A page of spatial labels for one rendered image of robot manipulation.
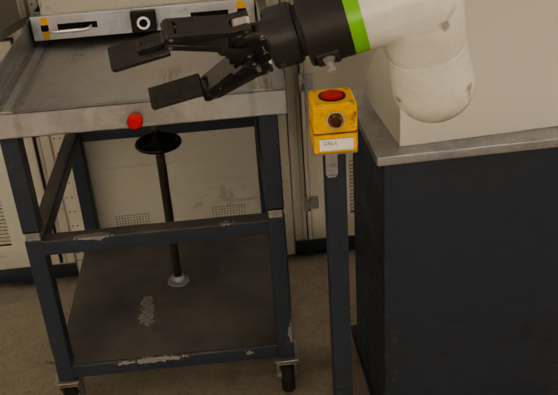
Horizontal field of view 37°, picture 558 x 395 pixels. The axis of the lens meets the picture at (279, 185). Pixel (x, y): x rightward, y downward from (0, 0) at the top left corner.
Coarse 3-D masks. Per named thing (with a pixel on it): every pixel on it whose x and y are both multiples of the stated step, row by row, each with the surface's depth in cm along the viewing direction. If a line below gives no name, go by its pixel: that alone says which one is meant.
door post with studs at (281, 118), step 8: (272, 0) 229; (280, 120) 246; (280, 128) 247; (280, 136) 249; (280, 144) 250; (280, 152) 251; (288, 160) 253; (288, 168) 254; (288, 176) 255; (288, 184) 257; (288, 192) 258; (288, 200) 259; (288, 208) 261; (288, 216) 262; (288, 224) 263; (288, 232) 265; (288, 240) 266; (288, 248) 268
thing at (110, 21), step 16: (224, 0) 201; (240, 0) 201; (32, 16) 199; (48, 16) 199; (64, 16) 199; (80, 16) 199; (96, 16) 200; (112, 16) 200; (128, 16) 200; (160, 16) 201; (176, 16) 201; (192, 16) 202; (80, 32) 201; (96, 32) 202; (112, 32) 202; (128, 32) 202
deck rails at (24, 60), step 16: (256, 0) 203; (256, 16) 207; (32, 32) 203; (16, 48) 186; (32, 48) 202; (0, 64) 173; (16, 64) 185; (32, 64) 191; (0, 80) 171; (16, 80) 182; (256, 80) 173; (0, 96) 170; (16, 96) 174; (0, 112) 167
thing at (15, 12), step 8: (0, 0) 216; (8, 0) 220; (16, 0) 223; (24, 0) 222; (0, 8) 216; (8, 8) 220; (16, 8) 224; (0, 16) 216; (8, 16) 220; (16, 16) 224; (0, 24) 216; (8, 24) 220; (16, 24) 219; (24, 24) 223; (0, 32) 212; (8, 32) 215; (0, 40) 212
